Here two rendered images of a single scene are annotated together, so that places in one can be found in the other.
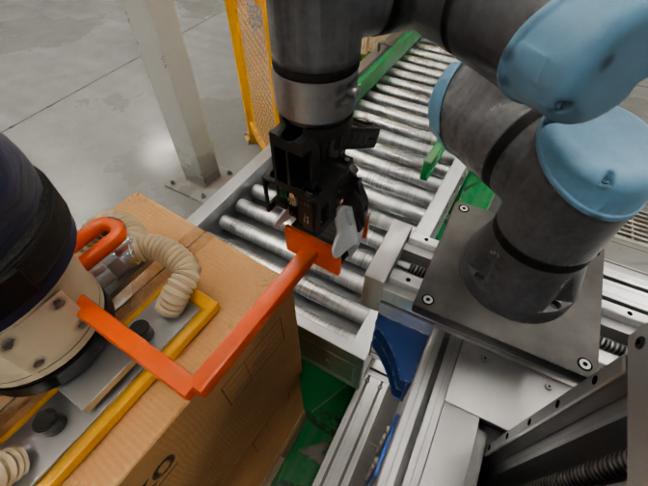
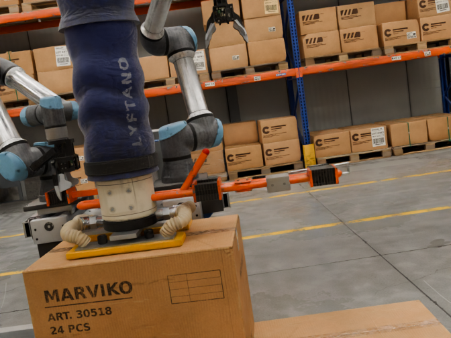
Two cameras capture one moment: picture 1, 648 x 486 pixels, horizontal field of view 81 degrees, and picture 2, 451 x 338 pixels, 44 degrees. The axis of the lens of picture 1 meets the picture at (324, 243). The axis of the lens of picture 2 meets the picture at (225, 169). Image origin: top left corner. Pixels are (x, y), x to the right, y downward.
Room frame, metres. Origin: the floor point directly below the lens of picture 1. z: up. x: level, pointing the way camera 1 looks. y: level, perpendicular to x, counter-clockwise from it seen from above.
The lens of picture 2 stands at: (0.78, 2.02, 1.35)
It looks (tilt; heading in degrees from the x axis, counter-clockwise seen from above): 7 degrees down; 241
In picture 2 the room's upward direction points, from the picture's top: 8 degrees counter-clockwise
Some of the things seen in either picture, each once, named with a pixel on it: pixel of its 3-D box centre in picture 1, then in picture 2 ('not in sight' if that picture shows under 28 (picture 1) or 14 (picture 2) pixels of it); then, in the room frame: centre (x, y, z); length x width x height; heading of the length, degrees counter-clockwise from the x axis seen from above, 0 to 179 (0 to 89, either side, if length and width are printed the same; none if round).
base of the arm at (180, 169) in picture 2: not in sight; (178, 167); (-0.14, -0.04, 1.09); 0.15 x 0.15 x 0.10
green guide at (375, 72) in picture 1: (387, 52); not in sight; (1.99, -0.33, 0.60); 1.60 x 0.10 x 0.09; 150
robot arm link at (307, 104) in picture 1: (318, 89); (57, 134); (0.32, 0.00, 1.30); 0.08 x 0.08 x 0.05
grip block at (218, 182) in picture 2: not in sight; (207, 189); (0.02, 0.51, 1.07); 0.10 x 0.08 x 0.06; 58
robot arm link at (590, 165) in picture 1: (571, 179); (49, 157); (0.31, -0.26, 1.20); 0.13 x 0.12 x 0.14; 24
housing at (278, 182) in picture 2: not in sight; (278, 182); (-0.16, 0.62, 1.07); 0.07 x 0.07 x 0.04; 58
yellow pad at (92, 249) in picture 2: not in sight; (126, 240); (0.28, 0.45, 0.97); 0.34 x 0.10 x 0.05; 148
